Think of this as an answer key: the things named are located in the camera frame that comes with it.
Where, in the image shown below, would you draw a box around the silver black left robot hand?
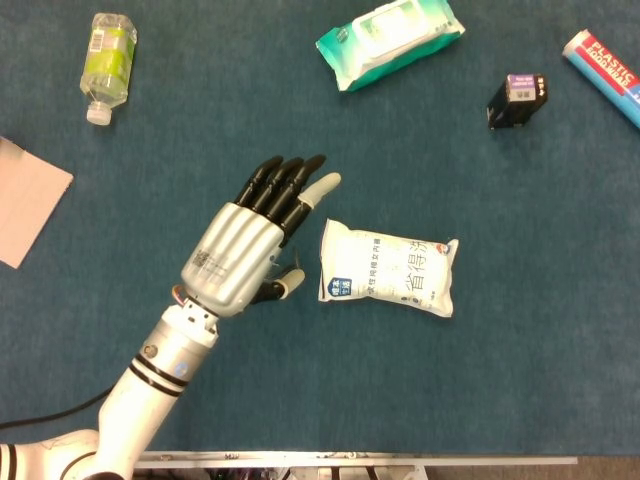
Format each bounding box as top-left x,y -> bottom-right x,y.
179,153 -> 343,319

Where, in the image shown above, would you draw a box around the white soft packet blue logo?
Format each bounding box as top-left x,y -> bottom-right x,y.
318,217 -> 460,319

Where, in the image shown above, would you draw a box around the clear bottle with green label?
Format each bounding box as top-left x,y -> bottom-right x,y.
79,12 -> 138,125

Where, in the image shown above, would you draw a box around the blue felt table cloth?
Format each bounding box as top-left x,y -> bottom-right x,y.
0,0 -> 640,457

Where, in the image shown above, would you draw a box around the green wet wipes pack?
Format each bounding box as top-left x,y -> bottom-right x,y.
315,0 -> 466,93

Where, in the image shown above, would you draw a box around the small black carton box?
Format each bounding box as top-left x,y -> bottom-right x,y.
487,73 -> 551,131

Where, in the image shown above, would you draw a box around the blue plastic food wrap box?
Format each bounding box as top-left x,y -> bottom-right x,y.
562,29 -> 640,130

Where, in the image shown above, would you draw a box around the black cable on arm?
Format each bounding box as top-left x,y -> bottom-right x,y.
0,387 -> 114,431

